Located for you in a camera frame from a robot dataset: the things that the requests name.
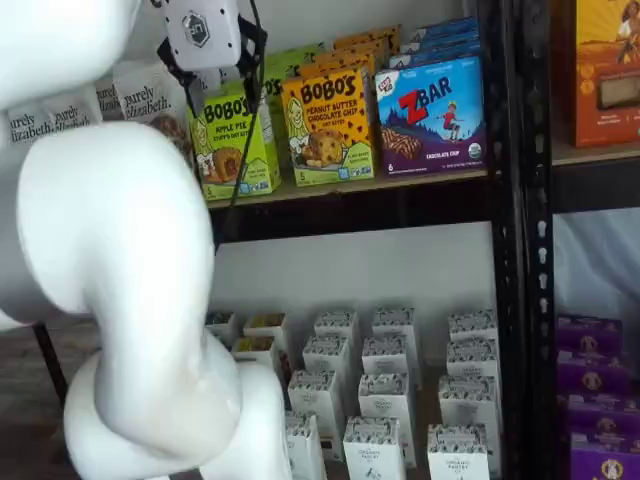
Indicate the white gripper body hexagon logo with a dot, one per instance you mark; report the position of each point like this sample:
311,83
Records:
202,30

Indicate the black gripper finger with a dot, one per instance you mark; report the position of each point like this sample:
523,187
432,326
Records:
252,31
187,82

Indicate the green Bobo's apple pie box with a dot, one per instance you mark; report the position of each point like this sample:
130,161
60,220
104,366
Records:
295,57
225,150
280,115

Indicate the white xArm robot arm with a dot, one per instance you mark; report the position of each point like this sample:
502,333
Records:
115,225

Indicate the yellow Bobo's peanut butter box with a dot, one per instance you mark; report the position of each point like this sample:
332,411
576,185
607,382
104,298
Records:
360,47
345,62
370,34
327,130

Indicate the wooden shelf board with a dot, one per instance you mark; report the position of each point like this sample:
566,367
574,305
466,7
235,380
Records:
595,152
350,185

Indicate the blue Zbar chocolate chip box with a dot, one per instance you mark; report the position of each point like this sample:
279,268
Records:
440,52
447,26
445,39
430,120

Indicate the white granola print box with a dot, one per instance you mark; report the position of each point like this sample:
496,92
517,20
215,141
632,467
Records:
220,325
265,327
255,352

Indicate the black metal shelf rack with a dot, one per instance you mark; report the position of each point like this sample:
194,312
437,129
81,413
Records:
540,250
505,250

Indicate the orange snack box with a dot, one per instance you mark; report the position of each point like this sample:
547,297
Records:
605,75

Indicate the purple snack box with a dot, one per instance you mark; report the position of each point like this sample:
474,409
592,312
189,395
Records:
605,415
592,372
605,460
590,332

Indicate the purely elizabeth granola bag red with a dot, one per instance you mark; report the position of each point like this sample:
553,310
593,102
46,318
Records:
107,97

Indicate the purely elizabeth granola bag orange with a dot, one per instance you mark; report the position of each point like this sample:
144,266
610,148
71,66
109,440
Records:
70,115

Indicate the white organic pantry carton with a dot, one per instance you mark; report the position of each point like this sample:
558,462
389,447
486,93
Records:
336,325
315,395
302,450
375,450
457,455
470,400
385,397
395,322
472,357
472,325
387,355
327,355

